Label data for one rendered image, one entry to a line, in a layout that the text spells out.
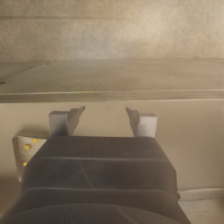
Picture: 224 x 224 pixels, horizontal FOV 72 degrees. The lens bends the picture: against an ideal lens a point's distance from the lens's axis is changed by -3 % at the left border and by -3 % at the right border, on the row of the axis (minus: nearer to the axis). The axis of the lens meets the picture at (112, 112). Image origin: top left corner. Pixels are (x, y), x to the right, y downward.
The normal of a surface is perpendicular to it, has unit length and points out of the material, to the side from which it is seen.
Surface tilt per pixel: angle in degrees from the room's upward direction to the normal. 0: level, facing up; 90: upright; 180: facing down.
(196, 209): 90
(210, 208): 90
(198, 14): 0
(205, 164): 0
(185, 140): 0
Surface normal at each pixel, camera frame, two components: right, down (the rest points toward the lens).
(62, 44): 0.01, 0.41
